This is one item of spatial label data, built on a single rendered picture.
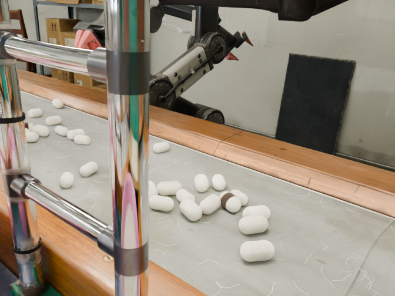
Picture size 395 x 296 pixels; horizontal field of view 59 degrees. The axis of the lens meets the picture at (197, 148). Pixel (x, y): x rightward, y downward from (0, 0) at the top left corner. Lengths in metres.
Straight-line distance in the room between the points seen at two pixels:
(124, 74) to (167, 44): 3.04
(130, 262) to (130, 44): 0.13
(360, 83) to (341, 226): 2.05
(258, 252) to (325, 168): 0.26
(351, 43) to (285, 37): 0.44
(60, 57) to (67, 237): 0.22
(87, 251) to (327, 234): 0.29
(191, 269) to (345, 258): 0.18
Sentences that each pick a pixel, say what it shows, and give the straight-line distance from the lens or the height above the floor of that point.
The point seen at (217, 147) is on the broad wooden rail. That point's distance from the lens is 0.66.
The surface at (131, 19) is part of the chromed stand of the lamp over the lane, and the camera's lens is 0.18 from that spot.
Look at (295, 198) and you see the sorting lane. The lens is 0.54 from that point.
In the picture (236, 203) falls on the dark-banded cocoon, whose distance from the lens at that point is 0.47.
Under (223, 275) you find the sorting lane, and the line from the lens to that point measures 0.38.
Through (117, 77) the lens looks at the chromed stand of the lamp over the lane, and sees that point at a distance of 0.19.
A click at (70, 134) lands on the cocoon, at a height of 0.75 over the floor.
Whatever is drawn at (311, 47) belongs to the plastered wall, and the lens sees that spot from 2.57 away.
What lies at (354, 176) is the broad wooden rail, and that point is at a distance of 0.60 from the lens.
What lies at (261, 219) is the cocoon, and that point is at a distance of 0.44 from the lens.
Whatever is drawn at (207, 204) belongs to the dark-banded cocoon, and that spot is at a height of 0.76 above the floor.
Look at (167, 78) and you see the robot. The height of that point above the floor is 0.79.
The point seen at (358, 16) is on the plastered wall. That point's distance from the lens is 2.50.
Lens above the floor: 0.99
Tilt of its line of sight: 22 degrees down
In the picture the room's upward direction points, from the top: 3 degrees clockwise
